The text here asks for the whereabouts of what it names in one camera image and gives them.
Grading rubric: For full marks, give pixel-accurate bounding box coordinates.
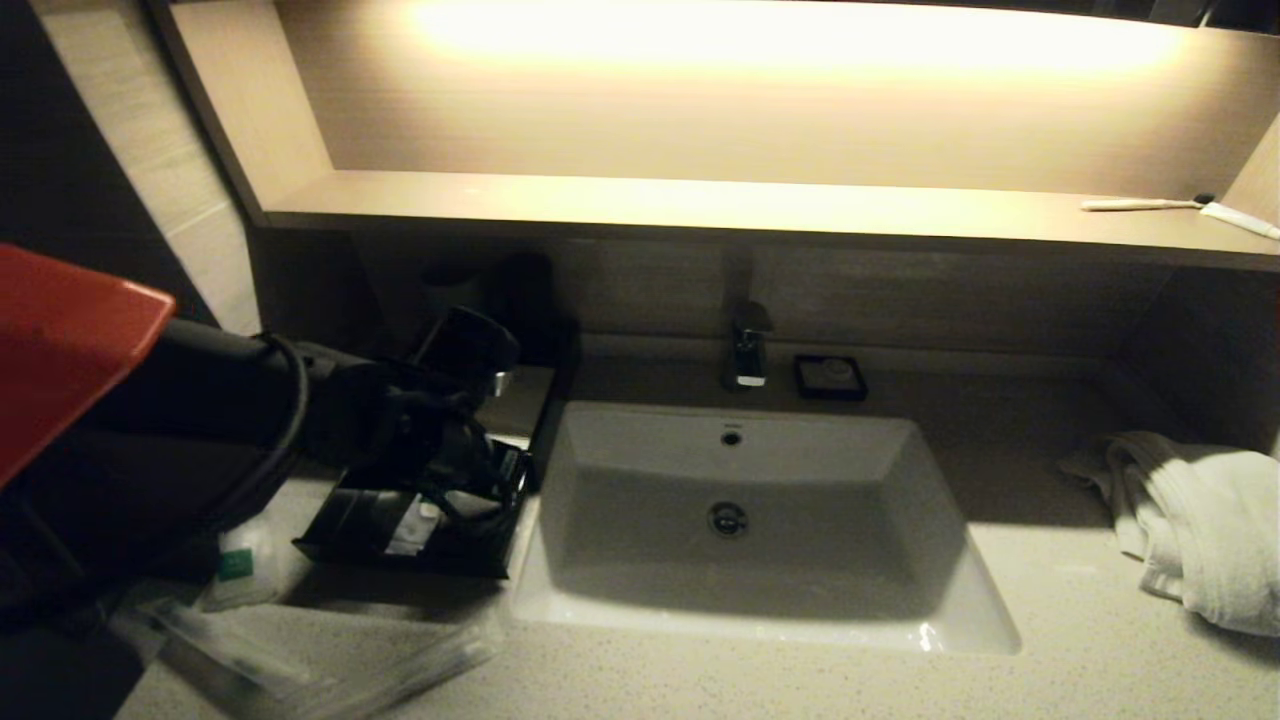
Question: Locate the pale grey cup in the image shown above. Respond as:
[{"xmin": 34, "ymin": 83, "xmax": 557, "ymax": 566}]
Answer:
[{"xmin": 424, "ymin": 262, "xmax": 489, "ymax": 321}]

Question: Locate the dark brown cup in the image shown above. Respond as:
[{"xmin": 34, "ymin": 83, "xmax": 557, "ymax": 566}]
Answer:
[{"xmin": 492, "ymin": 250, "xmax": 557, "ymax": 346}]

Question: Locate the white toothbrush black head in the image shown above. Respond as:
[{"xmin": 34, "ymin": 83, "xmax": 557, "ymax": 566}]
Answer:
[{"xmin": 1080, "ymin": 192, "xmax": 1216, "ymax": 214}]

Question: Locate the puffy white pouch packet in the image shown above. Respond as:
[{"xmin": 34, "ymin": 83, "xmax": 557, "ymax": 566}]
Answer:
[{"xmin": 440, "ymin": 488, "xmax": 516, "ymax": 523}]

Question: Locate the white toothpaste tube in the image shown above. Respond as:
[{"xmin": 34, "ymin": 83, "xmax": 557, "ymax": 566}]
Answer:
[{"xmin": 1198, "ymin": 202, "xmax": 1280, "ymax": 242}]

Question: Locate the white ceramic sink basin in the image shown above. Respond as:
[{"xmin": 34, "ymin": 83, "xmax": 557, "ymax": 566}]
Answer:
[{"xmin": 513, "ymin": 400, "xmax": 1023, "ymax": 657}]

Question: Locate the black soap dish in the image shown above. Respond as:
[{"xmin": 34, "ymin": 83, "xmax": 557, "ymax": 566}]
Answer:
[{"xmin": 793, "ymin": 353, "xmax": 869, "ymax": 403}]

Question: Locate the long plain white packet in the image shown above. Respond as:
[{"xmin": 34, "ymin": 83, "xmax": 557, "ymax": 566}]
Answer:
[{"xmin": 300, "ymin": 625, "xmax": 501, "ymax": 720}]

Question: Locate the warm LED light strip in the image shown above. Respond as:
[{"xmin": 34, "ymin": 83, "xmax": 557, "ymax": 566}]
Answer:
[{"xmin": 410, "ymin": 0, "xmax": 1191, "ymax": 83}]

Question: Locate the packaged toothbrush with green label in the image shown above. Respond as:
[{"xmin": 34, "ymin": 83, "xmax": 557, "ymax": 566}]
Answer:
[{"xmin": 148, "ymin": 600, "xmax": 336, "ymax": 720}]

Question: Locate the wooden wall shelf niche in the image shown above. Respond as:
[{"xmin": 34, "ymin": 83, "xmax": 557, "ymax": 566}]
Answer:
[{"xmin": 150, "ymin": 0, "xmax": 1280, "ymax": 273}]

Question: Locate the chrome faucet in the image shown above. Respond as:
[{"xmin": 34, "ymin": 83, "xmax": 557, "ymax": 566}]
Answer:
[{"xmin": 722, "ymin": 245, "xmax": 776, "ymax": 390}]

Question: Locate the square sachet with green label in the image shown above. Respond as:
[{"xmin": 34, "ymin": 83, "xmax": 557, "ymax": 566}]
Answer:
[{"xmin": 200, "ymin": 510, "xmax": 289, "ymax": 612}]

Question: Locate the white terry towel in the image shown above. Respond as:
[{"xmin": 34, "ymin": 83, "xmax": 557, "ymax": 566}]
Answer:
[{"xmin": 1058, "ymin": 430, "xmax": 1280, "ymax": 639}]

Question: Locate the small white tube green cap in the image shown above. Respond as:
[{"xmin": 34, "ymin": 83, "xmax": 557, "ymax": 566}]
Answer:
[{"xmin": 384, "ymin": 498, "xmax": 447, "ymax": 558}]

